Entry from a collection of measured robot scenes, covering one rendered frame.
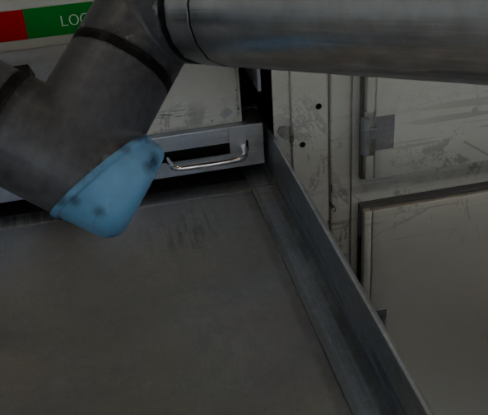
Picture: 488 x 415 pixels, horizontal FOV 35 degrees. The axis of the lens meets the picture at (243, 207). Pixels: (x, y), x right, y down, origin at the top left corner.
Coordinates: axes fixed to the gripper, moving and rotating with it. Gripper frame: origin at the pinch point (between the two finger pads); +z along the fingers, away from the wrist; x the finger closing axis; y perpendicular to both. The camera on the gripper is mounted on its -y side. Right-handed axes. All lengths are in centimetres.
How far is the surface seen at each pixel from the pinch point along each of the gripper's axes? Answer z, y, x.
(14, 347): -3.0, 0.2, -22.0
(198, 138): 16.9, 23.9, -3.2
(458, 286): 26, 59, -30
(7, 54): 7.2, 3.3, 8.7
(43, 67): 8.1, 6.8, 7.0
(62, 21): 9.7, 9.8, 12.1
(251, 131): 16.9, 30.9, -3.3
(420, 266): 24, 53, -26
